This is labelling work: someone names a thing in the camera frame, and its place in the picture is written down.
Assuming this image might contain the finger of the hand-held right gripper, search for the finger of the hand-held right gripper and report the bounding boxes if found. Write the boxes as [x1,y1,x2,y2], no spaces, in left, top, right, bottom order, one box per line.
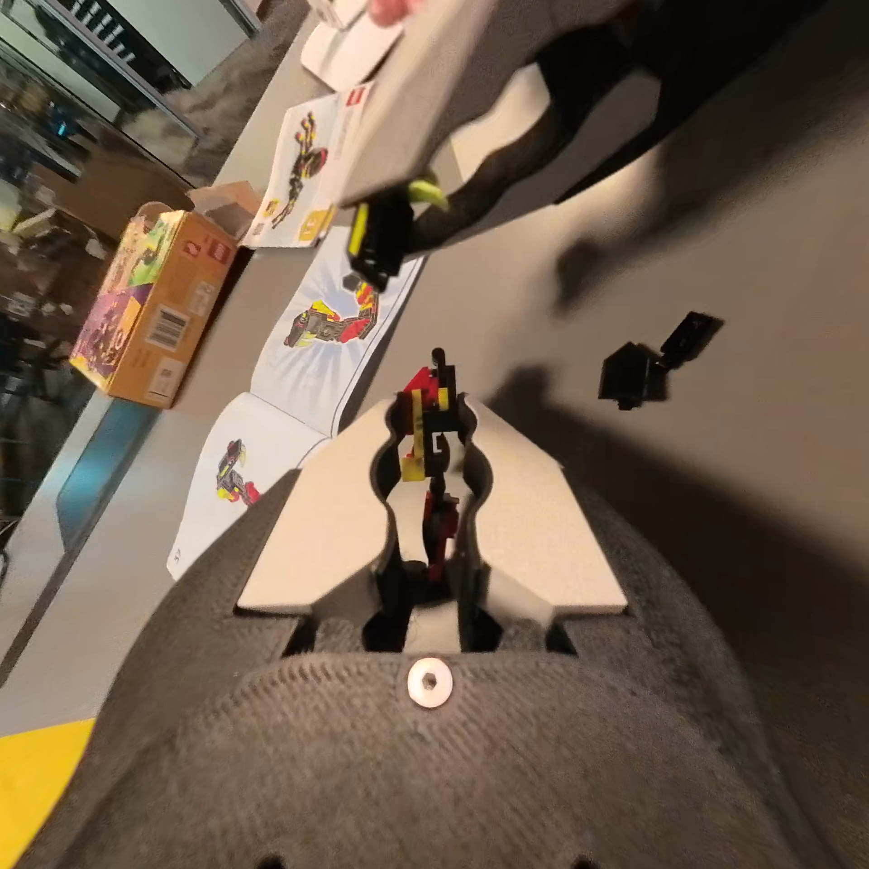
[337,0,570,208]
[407,0,869,255]

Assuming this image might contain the white paper sheet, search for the white paper sheet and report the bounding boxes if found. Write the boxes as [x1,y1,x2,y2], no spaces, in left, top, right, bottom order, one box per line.
[301,0,408,92]

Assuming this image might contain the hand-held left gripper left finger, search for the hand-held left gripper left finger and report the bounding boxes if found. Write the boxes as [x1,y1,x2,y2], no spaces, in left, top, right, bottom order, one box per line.
[235,395,408,612]

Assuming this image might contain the orange cardboard lego box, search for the orange cardboard lego box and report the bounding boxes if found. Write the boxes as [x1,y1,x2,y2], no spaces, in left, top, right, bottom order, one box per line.
[68,180,263,410]

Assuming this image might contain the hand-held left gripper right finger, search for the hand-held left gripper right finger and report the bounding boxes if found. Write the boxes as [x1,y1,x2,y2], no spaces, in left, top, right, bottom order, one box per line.
[454,392,630,612]

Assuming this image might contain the closed lego instruction booklet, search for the closed lego instruction booklet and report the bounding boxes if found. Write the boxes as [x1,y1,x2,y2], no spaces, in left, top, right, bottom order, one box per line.
[241,80,377,250]

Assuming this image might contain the red black lego snake body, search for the red black lego snake body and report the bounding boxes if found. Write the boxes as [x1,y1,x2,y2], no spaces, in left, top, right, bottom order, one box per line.
[397,348,471,585]

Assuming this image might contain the small black lego assembly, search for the small black lego assembly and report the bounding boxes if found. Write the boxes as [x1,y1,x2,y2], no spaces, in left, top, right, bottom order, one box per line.
[597,311,725,412]

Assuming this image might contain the yellow paper sheet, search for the yellow paper sheet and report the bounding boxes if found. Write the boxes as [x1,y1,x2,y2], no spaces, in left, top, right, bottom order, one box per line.
[0,718,97,869]

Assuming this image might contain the black yellow lego snake head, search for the black yellow lego snake head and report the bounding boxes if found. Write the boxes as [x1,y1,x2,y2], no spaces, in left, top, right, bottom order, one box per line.
[345,173,450,294]

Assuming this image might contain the open lego instruction booklet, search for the open lego instruction booklet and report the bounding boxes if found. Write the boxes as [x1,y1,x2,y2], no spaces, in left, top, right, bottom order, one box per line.
[166,227,427,583]

